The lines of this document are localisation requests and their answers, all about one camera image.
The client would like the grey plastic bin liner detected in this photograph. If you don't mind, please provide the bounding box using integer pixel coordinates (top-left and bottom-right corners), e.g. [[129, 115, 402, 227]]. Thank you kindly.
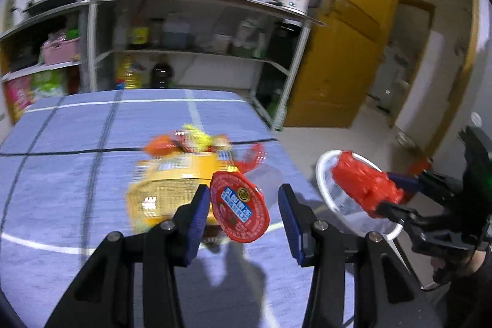
[[323, 157, 389, 231]]

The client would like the person's right hand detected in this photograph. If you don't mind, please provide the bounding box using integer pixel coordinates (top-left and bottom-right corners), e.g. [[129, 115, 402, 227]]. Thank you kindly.
[[430, 250, 492, 284]]

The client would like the black cooktop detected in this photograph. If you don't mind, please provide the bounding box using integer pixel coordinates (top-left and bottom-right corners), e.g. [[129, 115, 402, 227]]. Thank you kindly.
[[23, 0, 87, 16]]

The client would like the blue checked tablecloth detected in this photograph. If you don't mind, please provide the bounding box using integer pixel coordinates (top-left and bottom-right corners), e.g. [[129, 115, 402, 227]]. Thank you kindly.
[[0, 89, 358, 328]]

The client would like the large yellow oil bottle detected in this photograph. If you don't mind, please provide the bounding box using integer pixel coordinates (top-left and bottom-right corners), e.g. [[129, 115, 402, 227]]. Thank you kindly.
[[115, 57, 145, 89]]

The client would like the white round trash bin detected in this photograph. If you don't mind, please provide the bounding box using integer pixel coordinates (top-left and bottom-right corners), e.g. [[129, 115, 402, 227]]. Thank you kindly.
[[316, 149, 404, 241]]

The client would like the large dark vinegar bottle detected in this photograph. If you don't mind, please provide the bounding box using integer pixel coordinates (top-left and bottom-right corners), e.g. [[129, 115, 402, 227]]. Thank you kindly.
[[151, 61, 173, 89]]

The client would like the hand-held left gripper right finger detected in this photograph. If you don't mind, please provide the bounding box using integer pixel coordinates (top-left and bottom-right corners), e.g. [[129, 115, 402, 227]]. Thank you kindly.
[[277, 183, 442, 328]]

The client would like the wooden door frame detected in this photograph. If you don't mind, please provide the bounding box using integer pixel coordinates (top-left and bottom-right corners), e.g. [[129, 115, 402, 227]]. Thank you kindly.
[[388, 0, 482, 156]]

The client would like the red net pattern wrapper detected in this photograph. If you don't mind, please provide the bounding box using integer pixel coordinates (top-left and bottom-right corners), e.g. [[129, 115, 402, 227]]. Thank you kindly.
[[234, 143, 268, 174]]

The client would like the yellow green wrapper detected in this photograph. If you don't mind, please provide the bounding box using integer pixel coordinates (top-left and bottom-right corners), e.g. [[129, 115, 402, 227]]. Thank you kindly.
[[181, 124, 214, 152]]

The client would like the white floor bowl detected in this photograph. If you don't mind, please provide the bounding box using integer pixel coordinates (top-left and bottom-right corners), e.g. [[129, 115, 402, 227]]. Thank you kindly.
[[396, 132, 418, 151]]

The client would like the green snack pack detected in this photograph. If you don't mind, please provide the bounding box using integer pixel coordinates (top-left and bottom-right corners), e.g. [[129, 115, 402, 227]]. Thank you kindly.
[[33, 70, 67, 99]]

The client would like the pink red carton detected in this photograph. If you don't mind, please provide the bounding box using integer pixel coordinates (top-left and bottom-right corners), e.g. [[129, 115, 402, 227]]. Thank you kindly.
[[3, 76, 34, 124]]

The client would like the translucent blue jerrycan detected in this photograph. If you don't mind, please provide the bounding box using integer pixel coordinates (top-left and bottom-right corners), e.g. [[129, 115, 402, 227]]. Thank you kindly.
[[161, 14, 193, 50]]

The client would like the yellow label oil bottle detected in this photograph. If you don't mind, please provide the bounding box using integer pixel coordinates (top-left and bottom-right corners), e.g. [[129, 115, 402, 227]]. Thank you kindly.
[[129, 11, 150, 50]]

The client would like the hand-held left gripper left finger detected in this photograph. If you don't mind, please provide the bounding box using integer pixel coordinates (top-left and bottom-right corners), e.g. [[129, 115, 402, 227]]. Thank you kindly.
[[44, 184, 212, 328]]

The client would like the yellow wooden door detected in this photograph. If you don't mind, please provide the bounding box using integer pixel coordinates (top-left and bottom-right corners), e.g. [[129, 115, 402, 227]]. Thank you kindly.
[[282, 0, 402, 129]]

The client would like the red round foil lid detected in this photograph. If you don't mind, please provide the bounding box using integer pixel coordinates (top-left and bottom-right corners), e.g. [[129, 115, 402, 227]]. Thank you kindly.
[[209, 170, 271, 244]]

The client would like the pink plastic basket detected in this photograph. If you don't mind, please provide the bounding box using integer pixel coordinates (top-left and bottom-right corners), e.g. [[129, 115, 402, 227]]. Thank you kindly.
[[40, 38, 81, 65]]

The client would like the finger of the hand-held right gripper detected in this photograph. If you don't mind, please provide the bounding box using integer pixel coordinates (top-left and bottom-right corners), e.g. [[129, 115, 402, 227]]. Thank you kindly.
[[376, 202, 443, 237], [387, 172, 462, 206]]

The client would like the crumpled plastic bag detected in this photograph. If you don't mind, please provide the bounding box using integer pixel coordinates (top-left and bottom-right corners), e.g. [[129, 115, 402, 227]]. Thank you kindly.
[[232, 18, 268, 57]]

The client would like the clear plastic jar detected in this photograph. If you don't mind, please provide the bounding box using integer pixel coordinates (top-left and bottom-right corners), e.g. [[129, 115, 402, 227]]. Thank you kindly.
[[209, 34, 233, 54]]

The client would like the yellow snack packet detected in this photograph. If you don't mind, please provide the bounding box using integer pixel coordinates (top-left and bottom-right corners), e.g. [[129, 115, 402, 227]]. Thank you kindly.
[[127, 151, 231, 236]]

